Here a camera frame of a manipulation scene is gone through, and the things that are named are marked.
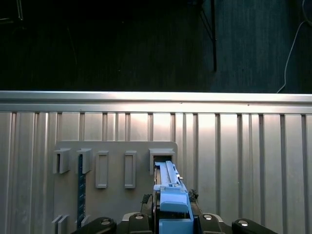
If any grey plastic parts rack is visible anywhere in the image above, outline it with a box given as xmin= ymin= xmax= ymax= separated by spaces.
xmin=51 ymin=140 xmax=180 ymax=234

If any hard disk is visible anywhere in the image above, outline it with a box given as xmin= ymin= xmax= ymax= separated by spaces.
xmin=153 ymin=157 xmax=196 ymax=234

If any blue RAM stick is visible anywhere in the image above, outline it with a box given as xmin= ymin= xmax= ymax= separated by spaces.
xmin=77 ymin=155 xmax=86 ymax=229

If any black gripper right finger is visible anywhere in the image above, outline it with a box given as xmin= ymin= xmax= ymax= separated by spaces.
xmin=187 ymin=189 xmax=278 ymax=234

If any white floor cable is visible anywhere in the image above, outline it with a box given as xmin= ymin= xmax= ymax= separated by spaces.
xmin=276 ymin=20 xmax=308 ymax=94

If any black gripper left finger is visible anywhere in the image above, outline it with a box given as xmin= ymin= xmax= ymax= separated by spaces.
xmin=81 ymin=194 xmax=156 ymax=234

